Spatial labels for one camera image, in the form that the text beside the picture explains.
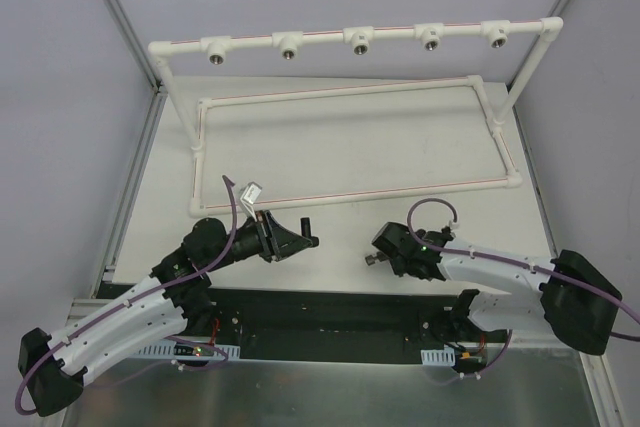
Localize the black faucet valve handle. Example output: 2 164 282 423
364 252 388 266

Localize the black L-shaped faucet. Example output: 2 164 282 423
300 217 320 248

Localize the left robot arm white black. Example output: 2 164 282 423
14 210 319 417

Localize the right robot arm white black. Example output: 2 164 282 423
365 222 622 356

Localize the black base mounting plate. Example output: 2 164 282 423
94 282 506 362

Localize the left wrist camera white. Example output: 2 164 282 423
238 182 262 218

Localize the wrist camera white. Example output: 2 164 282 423
447 220 460 235
238 182 262 218

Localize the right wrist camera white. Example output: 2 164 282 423
447 220 460 235

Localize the right white cable duct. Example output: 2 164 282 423
420 346 456 367

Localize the white cable duct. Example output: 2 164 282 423
420 346 456 367
130 340 241 361

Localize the left white cable duct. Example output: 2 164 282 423
130 340 241 361

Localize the white PVC pipe frame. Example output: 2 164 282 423
147 17 564 218

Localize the right aluminium frame post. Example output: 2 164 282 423
507 0 575 93

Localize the aluminium frame post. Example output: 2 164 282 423
89 0 166 297
507 0 575 93

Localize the left aluminium frame post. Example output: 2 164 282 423
89 0 166 297

